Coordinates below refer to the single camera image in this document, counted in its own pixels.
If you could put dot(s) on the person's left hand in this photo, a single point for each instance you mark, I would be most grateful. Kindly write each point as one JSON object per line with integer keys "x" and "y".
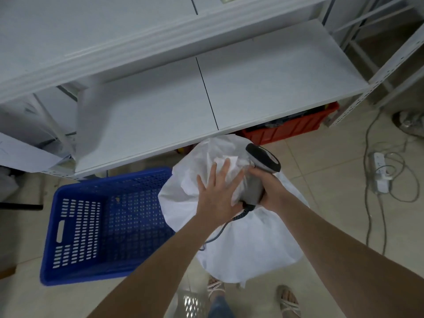
{"x": 218, "y": 202}

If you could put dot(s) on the wooden chair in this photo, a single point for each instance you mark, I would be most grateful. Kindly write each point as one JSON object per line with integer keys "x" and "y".
{"x": 8, "y": 272}

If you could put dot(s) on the person's left leg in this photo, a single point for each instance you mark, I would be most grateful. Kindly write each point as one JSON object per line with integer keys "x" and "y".
{"x": 220, "y": 308}

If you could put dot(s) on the person's left forearm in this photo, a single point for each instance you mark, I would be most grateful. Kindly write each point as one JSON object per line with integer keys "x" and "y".
{"x": 152, "y": 274}

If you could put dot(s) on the person's right hand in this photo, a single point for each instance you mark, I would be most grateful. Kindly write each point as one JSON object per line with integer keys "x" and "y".
{"x": 275, "y": 195}

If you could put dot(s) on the person's sandal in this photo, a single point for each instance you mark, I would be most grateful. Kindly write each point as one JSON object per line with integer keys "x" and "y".
{"x": 288, "y": 301}
{"x": 215, "y": 286}

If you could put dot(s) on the white metal shelf rack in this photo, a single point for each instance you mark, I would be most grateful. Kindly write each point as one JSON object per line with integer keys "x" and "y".
{"x": 149, "y": 112}
{"x": 400, "y": 86}

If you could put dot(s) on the red plastic crate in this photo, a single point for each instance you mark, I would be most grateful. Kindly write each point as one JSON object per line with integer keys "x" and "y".
{"x": 291, "y": 129}

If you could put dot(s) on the person's right forearm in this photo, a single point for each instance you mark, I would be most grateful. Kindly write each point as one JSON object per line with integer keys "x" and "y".
{"x": 347, "y": 261}

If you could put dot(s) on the white power strip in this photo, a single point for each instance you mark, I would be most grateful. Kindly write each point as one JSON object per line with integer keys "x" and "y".
{"x": 377, "y": 162}

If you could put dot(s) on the white woven sack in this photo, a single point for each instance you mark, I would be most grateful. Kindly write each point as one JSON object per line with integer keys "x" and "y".
{"x": 258, "y": 248}

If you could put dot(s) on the grey handheld barcode scanner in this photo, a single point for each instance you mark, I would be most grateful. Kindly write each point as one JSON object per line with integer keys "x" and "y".
{"x": 261, "y": 157}

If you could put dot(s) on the white paper sign sheet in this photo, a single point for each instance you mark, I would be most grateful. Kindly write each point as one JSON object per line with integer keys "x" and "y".
{"x": 23, "y": 155}

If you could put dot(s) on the white power adapter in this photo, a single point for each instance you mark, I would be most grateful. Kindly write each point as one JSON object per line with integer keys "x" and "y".
{"x": 386, "y": 174}

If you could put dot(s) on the blue plastic crate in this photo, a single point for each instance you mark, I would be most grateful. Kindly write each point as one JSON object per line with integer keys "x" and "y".
{"x": 49, "y": 268}

